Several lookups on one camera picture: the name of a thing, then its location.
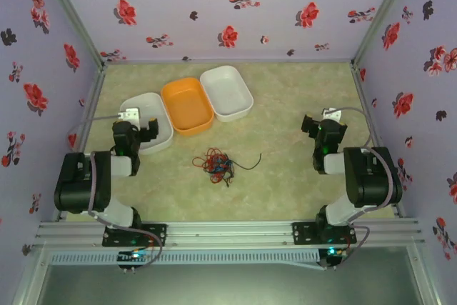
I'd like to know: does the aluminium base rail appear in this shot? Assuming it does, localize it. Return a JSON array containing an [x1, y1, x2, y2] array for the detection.
[[35, 219, 425, 249]]

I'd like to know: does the orange plastic bin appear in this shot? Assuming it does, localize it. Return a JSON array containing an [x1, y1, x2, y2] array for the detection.
[[160, 76, 215, 137]]

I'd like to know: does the blue cable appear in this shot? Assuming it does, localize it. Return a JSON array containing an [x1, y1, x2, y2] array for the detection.
[[210, 159, 233, 174]]

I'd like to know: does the wire bundle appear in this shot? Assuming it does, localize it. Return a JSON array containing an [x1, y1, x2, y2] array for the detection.
[[209, 153, 262, 189]]

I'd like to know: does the aluminium table back rail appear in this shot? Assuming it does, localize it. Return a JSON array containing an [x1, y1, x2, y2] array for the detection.
[[102, 57, 355, 66]]

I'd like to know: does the aluminium table side rail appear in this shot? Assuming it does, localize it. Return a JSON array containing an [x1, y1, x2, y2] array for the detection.
[[53, 64, 108, 222], [349, 61, 406, 219]]

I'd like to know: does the white slotted cable duct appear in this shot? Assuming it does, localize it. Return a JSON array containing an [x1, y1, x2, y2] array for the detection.
[[49, 250, 328, 267]]

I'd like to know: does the grey left arm cable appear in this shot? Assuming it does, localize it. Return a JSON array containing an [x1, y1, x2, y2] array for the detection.
[[66, 114, 164, 269]]

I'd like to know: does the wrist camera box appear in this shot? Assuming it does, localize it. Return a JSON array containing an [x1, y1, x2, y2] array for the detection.
[[322, 106, 343, 123], [119, 106, 143, 124]]

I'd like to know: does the aluminium corner post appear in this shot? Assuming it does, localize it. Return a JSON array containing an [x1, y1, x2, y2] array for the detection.
[[34, 0, 108, 69], [351, 0, 418, 66]]

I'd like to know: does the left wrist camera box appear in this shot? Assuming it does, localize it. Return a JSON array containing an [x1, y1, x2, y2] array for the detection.
[[119, 106, 143, 124]]

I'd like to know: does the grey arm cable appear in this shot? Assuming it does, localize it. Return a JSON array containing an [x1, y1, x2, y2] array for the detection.
[[323, 106, 404, 269], [66, 114, 164, 269]]

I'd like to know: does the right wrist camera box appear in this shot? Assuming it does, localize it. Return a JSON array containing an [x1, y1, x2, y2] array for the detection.
[[322, 106, 343, 123]]

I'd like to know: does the white plastic bin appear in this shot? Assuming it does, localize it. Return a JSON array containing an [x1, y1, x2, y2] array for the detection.
[[119, 92, 175, 156], [199, 65, 254, 123]]

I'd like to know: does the grey right arm cable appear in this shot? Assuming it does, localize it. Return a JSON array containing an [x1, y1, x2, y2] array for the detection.
[[323, 106, 404, 269]]

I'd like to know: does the aluminium lower frame bar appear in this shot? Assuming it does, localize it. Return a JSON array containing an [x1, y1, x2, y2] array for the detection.
[[9, 246, 49, 305], [406, 246, 446, 305]]

